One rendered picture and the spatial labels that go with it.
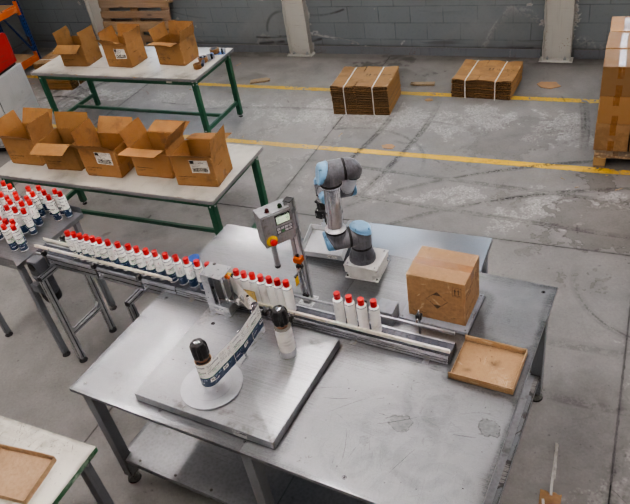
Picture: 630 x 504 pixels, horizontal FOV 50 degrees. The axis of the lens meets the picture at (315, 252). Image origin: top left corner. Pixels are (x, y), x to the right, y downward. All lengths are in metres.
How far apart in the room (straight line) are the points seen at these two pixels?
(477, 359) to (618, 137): 3.32
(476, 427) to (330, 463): 0.65
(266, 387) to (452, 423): 0.87
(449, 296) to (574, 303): 1.69
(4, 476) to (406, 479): 1.84
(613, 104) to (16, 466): 4.97
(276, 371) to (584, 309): 2.35
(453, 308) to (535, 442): 1.05
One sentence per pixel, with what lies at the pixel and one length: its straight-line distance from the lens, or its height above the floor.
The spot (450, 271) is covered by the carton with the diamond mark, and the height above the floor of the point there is 1.12.
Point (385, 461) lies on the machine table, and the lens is 2.99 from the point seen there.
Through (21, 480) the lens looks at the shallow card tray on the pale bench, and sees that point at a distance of 3.51.
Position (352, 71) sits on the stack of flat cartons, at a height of 0.31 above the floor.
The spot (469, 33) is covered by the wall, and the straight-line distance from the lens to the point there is 8.49.
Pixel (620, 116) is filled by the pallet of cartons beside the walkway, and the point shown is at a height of 0.47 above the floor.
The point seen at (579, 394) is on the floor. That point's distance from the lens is 4.35.
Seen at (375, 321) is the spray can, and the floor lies 0.97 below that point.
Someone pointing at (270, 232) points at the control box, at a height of 1.38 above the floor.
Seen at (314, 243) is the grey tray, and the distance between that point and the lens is 4.08.
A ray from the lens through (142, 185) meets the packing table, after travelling 5.32.
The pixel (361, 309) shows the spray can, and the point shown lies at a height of 1.04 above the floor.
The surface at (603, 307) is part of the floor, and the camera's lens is 4.90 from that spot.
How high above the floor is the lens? 3.27
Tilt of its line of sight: 37 degrees down
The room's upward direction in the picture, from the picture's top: 11 degrees counter-clockwise
